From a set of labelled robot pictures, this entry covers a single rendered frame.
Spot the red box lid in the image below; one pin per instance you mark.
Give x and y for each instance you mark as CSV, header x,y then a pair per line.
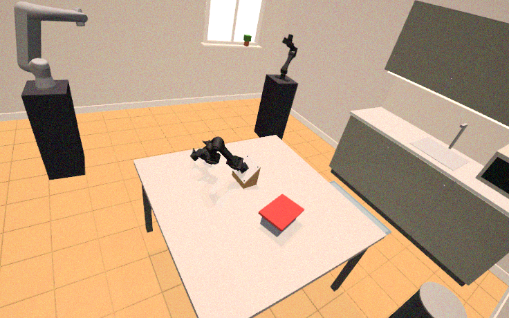
x,y
281,212

